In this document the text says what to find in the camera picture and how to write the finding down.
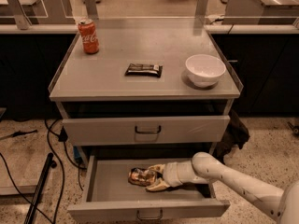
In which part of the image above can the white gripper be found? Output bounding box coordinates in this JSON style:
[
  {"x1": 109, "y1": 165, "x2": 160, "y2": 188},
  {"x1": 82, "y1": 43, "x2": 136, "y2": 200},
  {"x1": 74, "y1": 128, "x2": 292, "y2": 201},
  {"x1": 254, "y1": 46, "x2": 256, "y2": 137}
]
[{"x1": 146, "y1": 161, "x2": 182, "y2": 192}]

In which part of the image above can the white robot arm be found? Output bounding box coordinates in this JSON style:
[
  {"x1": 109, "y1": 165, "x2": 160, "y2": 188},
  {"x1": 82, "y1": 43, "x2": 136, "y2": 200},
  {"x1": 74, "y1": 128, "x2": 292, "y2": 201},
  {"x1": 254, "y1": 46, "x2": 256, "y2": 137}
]
[{"x1": 146, "y1": 152, "x2": 299, "y2": 224}]

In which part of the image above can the open grey middle drawer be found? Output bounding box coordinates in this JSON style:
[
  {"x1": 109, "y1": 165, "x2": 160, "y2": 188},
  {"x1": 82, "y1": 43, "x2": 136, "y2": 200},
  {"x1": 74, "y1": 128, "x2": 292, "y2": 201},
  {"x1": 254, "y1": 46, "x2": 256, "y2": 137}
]
[{"x1": 68, "y1": 155, "x2": 230, "y2": 223}]

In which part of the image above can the grey upper drawer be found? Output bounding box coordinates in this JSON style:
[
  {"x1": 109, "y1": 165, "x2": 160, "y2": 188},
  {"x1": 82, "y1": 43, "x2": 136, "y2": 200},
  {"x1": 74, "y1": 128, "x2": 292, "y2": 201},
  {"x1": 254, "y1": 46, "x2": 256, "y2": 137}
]
[{"x1": 63, "y1": 116, "x2": 230, "y2": 146}]

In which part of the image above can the grey metal drawer cabinet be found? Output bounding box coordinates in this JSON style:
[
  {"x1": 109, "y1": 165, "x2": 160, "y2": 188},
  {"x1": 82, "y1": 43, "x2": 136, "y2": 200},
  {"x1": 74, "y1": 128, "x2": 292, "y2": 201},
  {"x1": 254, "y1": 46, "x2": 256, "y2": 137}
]
[{"x1": 50, "y1": 18, "x2": 242, "y2": 161}]

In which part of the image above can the red coca-cola can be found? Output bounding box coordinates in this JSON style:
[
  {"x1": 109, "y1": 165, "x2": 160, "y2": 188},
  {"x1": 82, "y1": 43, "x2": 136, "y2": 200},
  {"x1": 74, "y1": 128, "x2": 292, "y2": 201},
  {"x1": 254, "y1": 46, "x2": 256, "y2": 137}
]
[{"x1": 78, "y1": 19, "x2": 99, "y2": 54}]

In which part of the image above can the black cloth on floor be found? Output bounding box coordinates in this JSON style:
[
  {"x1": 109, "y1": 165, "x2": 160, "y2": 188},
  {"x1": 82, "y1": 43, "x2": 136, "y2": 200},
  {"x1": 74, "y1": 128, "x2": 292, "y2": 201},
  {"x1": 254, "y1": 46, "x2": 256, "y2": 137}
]
[{"x1": 213, "y1": 110, "x2": 249, "y2": 163}]

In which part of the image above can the black snack bar wrapper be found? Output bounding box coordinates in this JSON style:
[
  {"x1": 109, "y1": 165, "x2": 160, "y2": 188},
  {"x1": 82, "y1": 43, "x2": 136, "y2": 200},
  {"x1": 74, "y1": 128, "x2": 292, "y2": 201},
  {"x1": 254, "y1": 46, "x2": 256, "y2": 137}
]
[{"x1": 125, "y1": 63, "x2": 163, "y2": 77}]

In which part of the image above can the black pole on floor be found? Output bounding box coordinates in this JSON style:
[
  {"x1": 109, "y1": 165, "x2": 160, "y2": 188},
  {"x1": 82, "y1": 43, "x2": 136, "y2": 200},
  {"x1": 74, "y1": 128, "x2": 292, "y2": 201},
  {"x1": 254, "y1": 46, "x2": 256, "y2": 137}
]
[{"x1": 24, "y1": 153, "x2": 53, "y2": 224}]

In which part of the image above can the white bowl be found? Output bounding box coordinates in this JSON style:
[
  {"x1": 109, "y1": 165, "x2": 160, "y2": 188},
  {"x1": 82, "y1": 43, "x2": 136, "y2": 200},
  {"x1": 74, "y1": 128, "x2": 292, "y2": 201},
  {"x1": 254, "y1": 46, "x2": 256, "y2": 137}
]
[{"x1": 185, "y1": 54, "x2": 226, "y2": 88}]

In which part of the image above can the grey desk top right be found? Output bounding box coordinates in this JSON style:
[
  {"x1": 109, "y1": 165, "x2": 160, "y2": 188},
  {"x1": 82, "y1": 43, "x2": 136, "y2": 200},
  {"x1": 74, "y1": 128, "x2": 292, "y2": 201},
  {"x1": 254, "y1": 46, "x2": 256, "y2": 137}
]
[{"x1": 222, "y1": 0, "x2": 299, "y2": 25}]

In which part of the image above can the grey desk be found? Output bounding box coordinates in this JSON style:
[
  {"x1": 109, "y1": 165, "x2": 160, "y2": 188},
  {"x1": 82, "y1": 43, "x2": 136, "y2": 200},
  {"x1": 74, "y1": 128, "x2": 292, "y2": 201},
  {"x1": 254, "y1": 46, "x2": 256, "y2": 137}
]
[
  {"x1": 222, "y1": 0, "x2": 299, "y2": 25},
  {"x1": 0, "y1": 0, "x2": 75, "y2": 24}
]

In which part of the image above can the grey desk top left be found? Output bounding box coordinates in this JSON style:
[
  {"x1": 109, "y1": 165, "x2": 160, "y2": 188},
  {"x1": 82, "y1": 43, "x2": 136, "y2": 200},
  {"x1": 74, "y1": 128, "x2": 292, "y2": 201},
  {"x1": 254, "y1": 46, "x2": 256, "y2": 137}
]
[{"x1": 0, "y1": 0, "x2": 75, "y2": 24}]

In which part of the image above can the clear acrylic barrier panel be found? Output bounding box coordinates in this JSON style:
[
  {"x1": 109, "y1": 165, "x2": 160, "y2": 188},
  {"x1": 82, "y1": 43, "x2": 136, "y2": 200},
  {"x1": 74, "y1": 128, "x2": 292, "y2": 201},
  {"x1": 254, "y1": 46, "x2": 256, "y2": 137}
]
[{"x1": 0, "y1": 0, "x2": 299, "y2": 31}]

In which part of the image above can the black cable on floor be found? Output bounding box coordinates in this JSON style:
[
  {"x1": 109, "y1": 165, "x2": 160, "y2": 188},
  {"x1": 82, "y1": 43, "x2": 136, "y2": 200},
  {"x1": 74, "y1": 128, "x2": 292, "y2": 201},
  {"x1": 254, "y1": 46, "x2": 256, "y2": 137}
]
[{"x1": 0, "y1": 119, "x2": 88, "y2": 224}]

